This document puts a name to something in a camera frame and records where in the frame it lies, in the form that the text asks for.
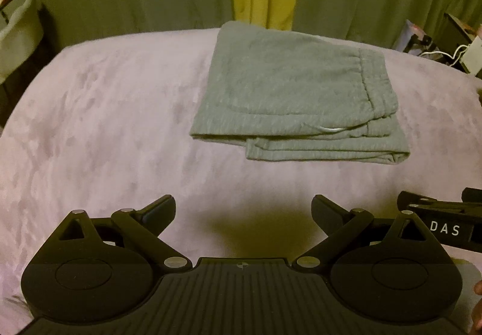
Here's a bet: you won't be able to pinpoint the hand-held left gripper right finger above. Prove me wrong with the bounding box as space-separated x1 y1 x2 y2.
295 194 434 272

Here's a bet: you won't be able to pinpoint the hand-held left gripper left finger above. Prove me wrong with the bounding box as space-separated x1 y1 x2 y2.
56 194 191 274

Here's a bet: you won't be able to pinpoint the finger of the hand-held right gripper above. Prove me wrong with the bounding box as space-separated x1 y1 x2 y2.
397 190 465 212

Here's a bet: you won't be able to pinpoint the grey pants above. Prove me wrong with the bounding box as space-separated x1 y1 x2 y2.
189 21 411 164

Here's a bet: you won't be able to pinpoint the person's right hand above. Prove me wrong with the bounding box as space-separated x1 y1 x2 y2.
472 280 482 335

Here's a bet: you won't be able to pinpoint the purple fleece blanket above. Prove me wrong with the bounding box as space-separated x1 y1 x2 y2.
0 27 482 335

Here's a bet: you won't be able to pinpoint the white charger block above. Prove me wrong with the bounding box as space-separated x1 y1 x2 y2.
461 36 482 75

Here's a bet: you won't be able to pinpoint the glossy booklet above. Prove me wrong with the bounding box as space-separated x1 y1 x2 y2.
393 19 433 56

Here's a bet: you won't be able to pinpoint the black box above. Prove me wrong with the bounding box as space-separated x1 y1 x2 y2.
442 13 482 57

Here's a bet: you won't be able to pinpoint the pale cloth bag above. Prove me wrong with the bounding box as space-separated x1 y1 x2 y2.
0 0 44 84

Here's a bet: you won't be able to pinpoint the white cable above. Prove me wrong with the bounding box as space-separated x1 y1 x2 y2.
420 45 471 69

